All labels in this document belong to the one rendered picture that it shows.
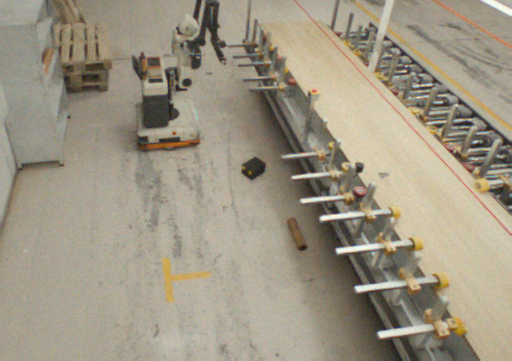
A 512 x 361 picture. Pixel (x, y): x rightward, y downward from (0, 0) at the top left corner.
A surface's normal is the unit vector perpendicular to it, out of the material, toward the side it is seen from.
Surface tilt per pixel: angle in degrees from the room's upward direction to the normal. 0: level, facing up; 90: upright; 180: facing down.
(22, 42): 90
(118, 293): 0
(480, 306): 0
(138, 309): 0
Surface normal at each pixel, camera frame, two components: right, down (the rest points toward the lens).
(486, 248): 0.01, -0.82
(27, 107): 0.14, 0.57
